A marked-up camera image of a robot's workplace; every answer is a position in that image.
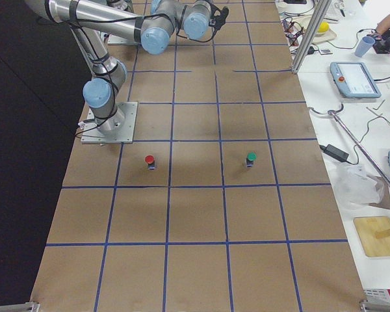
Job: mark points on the wooden cutting board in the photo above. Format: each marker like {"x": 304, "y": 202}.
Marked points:
{"x": 374, "y": 235}

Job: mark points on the metal walking cane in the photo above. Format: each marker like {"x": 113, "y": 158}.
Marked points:
{"x": 335, "y": 115}

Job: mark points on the green push button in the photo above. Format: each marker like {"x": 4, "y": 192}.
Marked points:
{"x": 250, "y": 159}

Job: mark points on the clear plastic bag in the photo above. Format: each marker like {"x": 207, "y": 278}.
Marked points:
{"x": 354, "y": 187}

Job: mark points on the light blue plastic cup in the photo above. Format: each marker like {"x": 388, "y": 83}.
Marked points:
{"x": 364, "y": 45}

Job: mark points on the black power adapter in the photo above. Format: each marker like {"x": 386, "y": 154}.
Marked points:
{"x": 335, "y": 153}

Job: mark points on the red push button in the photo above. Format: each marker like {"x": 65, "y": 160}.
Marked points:
{"x": 150, "y": 161}

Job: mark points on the brown paper table cover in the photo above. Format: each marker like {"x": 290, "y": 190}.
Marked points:
{"x": 202, "y": 232}

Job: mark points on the aluminium frame post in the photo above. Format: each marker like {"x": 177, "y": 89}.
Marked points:
{"x": 314, "y": 23}

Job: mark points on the yellow lemon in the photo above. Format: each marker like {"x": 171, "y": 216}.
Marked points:
{"x": 323, "y": 28}

